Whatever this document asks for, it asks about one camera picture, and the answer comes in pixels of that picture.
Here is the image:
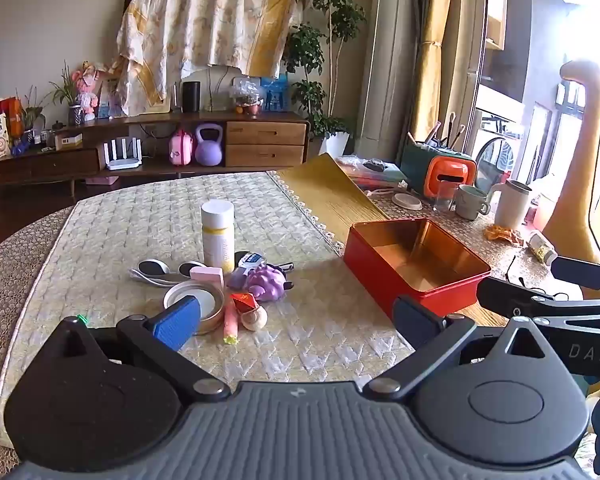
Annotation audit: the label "pale green mug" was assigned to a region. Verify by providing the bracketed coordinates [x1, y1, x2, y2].
[454, 184, 492, 221]

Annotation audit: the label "clear drinking glass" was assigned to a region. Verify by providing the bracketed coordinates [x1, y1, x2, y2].
[434, 182, 458, 212]

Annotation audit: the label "yellow curtain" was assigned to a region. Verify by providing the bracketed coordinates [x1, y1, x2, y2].
[410, 0, 486, 146]

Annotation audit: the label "white sunglasses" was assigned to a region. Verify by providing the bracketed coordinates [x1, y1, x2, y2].
[128, 258, 208, 288]

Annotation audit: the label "green orange storage box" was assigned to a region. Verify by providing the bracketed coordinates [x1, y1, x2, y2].
[400, 137, 478, 198]

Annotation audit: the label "stack of books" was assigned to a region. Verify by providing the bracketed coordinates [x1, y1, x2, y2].
[337, 155, 411, 191]

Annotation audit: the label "purple bumpy toy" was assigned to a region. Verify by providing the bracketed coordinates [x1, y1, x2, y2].
[245, 265, 295, 302]

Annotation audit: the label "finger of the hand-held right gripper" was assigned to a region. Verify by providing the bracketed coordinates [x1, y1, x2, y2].
[550, 257, 600, 293]
[477, 277, 600, 321]

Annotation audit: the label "round metal tin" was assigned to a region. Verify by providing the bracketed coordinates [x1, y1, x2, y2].
[163, 280, 226, 333]

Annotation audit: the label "white jug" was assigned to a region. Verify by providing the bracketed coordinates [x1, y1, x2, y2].
[489, 179, 533, 231]

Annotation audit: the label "floral patterned cloth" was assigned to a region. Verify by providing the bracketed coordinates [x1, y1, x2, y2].
[111, 0, 306, 116]

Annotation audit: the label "white bottle yellow label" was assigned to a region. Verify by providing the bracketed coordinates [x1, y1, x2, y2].
[201, 200, 237, 275]

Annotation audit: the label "clear pill bottle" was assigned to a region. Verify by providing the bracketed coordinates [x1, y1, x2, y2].
[526, 230, 558, 266]

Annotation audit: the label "plastic bag with fruit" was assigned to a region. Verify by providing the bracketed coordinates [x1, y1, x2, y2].
[229, 77, 263, 115]

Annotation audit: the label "wooden wall cabinet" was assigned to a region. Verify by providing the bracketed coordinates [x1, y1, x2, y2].
[485, 0, 509, 51]

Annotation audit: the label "white washing machine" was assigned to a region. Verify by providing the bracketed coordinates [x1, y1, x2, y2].
[475, 85, 528, 188]

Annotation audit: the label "beige ball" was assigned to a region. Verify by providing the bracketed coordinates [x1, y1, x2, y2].
[241, 305, 269, 332]

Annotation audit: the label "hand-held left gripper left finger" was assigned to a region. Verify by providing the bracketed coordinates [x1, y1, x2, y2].
[55, 295, 231, 403]

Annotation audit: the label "purple kettlebell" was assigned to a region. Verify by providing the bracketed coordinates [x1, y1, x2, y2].
[194, 124, 224, 167]

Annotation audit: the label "wooden TV cabinet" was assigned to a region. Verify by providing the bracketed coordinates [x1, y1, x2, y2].
[0, 110, 311, 201]

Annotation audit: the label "orange paper bag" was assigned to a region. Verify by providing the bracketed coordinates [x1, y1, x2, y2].
[0, 97, 25, 133]

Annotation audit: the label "pink tube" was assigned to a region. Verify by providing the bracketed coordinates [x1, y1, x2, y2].
[223, 302, 240, 345]

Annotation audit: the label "pink eraser block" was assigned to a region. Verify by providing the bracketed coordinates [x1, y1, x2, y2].
[190, 266, 225, 288]

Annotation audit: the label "black speaker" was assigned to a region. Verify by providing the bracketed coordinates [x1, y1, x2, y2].
[182, 81, 201, 112]

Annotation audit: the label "standing air conditioner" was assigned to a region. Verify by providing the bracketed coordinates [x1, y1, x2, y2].
[355, 0, 421, 158]

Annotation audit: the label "tall potted plant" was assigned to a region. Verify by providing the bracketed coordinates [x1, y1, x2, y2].
[282, 0, 368, 158]

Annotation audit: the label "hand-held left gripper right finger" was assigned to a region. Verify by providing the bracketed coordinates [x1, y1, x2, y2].
[362, 296, 548, 396]

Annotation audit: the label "orange snack wrapper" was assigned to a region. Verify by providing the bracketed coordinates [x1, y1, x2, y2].
[484, 224, 523, 246]

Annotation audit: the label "white router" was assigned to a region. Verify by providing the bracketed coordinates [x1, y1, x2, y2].
[97, 137, 143, 171]

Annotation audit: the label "white round lid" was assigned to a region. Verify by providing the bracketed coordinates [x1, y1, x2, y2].
[391, 192, 424, 211]

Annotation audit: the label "pink doll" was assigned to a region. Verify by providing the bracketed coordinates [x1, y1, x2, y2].
[72, 62, 101, 121]

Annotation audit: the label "eyeglasses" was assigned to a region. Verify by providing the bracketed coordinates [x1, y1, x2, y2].
[505, 255, 571, 301]

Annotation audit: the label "yellow wood-grain mat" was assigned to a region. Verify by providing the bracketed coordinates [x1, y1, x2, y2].
[274, 152, 501, 328]

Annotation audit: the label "pink toy case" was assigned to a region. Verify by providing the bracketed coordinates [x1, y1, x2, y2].
[168, 129, 196, 166]

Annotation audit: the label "red tin box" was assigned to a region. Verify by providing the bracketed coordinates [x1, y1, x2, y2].
[342, 217, 493, 321]

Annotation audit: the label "potted grass plant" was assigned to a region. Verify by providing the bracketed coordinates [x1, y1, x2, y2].
[50, 65, 86, 126]

